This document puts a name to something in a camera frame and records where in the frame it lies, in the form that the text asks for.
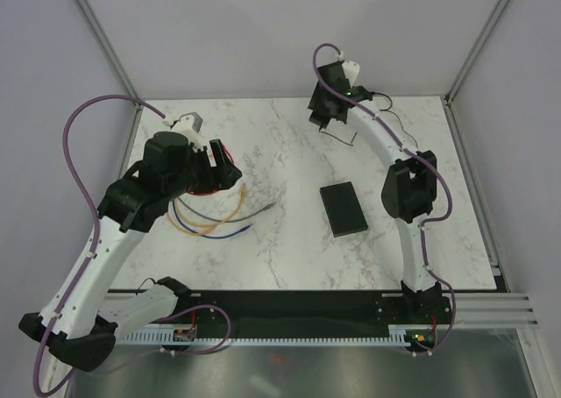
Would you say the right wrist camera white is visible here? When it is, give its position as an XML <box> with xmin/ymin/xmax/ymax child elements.
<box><xmin>337</xmin><ymin>52</ymin><xmax>360</xmax><ymax>87</ymax></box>

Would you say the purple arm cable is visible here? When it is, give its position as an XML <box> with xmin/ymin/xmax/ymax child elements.
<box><xmin>32</xmin><ymin>95</ymin><xmax>232</xmax><ymax>394</ymax></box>
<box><xmin>311</xmin><ymin>43</ymin><xmax>456</xmax><ymax>359</ymax></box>

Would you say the black network switch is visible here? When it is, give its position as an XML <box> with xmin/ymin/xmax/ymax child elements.
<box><xmin>319</xmin><ymin>181</ymin><xmax>368</xmax><ymax>238</ymax></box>

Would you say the aluminium corner post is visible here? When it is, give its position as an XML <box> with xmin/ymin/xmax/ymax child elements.
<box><xmin>444</xmin><ymin>0</ymin><xmax>513</xmax><ymax>106</ymax></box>
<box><xmin>72</xmin><ymin>0</ymin><xmax>138</xmax><ymax>97</ymax></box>

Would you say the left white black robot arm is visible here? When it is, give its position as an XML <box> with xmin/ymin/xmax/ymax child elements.
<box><xmin>18</xmin><ymin>131</ymin><xmax>242</xmax><ymax>372</ymax></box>

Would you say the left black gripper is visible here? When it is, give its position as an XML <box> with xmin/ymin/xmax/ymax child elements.
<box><xmin>165</xmin><ymin>139</ymin><xmax>242</xmax><ymax>201</ymax></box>

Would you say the thin black power cord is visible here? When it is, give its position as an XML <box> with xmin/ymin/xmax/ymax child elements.
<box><xmin>319</xmin><ymin>91</ymin><xmax>422</xmax><ymax>150</ymax></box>

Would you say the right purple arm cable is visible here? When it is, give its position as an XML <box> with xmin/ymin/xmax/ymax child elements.
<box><xmin>311</xmin><ymin>43</ymin><xmax>456</xmax><ymax>359</ymax></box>

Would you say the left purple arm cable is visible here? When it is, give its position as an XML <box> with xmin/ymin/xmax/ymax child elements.
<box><xmin>32</xmin><ymin>95</ymin><xmax>232</xmax><ymax>394</ymax></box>

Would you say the aluminium frame rail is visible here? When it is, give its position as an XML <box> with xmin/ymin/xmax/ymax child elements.
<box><xmin>454</xmin><ymin>292</ymin><xmax>538</xmax><ymax>330</ymax></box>

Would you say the blue ethernet cable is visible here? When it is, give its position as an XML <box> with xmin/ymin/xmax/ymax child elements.
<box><xmin>167</xmin><ymin>200</ymin><xmax>254</xmax><ymax>240</ymax></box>

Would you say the red ethernet cable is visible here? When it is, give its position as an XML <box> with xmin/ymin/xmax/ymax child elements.
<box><xmin>192</xmin><ymin>143</ymin><xmax>235</xmax><ymax>196</ymax></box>

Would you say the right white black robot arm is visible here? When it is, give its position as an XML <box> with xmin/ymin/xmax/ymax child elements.
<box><xmin>309</xmin><ymin>60</ymin><xmax>442</xmax><ymax>323</ymax></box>

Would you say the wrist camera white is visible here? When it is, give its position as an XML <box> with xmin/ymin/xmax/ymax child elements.
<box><xmin>337</xmin><ymin>52</ymin><xmax>360</xmax><ymax>87</ymax></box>
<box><xmin>163</xmin><ymin>112</ymin><xmax>206</xmax><ymax>151</ymax></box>

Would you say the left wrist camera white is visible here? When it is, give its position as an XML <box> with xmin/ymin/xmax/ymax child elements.
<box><xmin>163</xmin><ymin>112</ymin><xmax>206</xmax><ymax>151</ymax></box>

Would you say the long yellow ethernet cable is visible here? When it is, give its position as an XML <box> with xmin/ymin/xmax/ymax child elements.
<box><xmin>166</xmin><ymin>184</ymin><xmax>247</xmax><ymax>238</ymax></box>

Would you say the grey ethernet cable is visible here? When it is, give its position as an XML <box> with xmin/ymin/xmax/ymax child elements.
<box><xmin>174</xmin><ymin>197</ymin><xmax>277</xmax><ymax>223</ymax></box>

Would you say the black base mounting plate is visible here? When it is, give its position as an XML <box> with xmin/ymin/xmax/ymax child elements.
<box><xmin>172</xmin><ymin>290</ymin><xmax>452</xmax><ymax>338</ymax></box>

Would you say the right aluminium corner post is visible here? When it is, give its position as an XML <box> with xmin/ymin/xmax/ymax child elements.
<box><xmin>444</xmin><ymin>0</ymin><xmax>513</xmax><ymax>106</ymax></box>

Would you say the left aluminium corner post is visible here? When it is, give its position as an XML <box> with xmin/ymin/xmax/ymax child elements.
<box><xmin>72</xmin><ymin>0</ymin><xmax>138</xmax><ymax>97</ymax></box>

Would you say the white slotted cable duct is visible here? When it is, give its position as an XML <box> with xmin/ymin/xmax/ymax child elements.
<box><xmin>117</xmin><ymin>324</ymin><xmax>410</xmax><ymax>347</ymax></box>

